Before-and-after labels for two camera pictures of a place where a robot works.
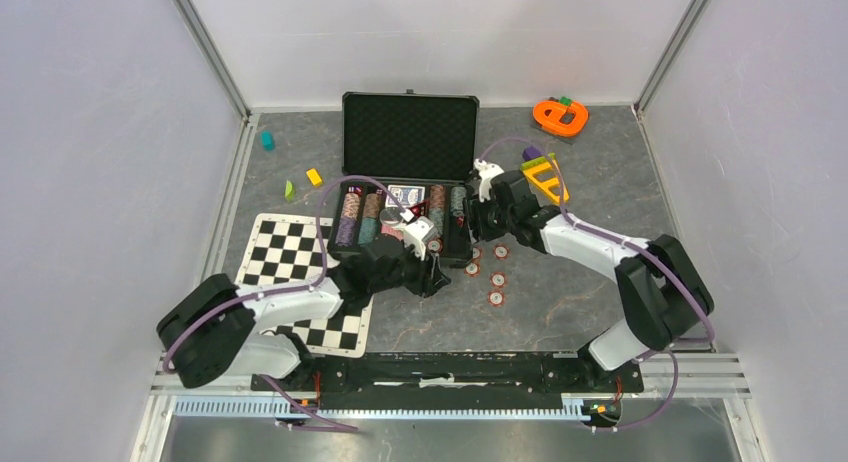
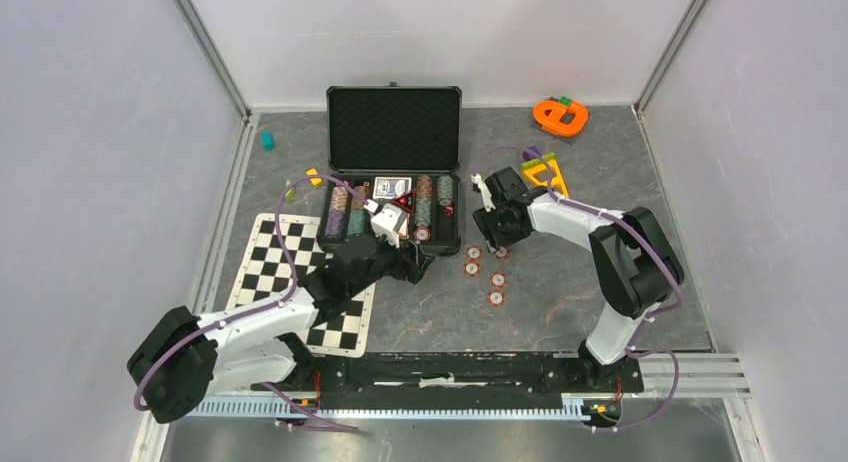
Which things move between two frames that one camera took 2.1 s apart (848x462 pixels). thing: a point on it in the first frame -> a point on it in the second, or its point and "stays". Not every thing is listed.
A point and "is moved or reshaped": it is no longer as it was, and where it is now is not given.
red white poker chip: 434,244 is moved or reshaped
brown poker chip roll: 437,196 -> 424,186
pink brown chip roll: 351,205 -> 339,198
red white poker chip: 498,279 stays
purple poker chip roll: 346,231 is moved or reshaped
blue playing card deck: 407,195 -> 389,187
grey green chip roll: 458,193 -> 445,187
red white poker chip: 501,251 stays
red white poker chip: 496,298 stays
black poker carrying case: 408,163 is moved or reshaped
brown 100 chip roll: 371,208 is moved or reshaped
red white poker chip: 472,268 stays
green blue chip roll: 436,214 -> 422,213
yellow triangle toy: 542,165 stays
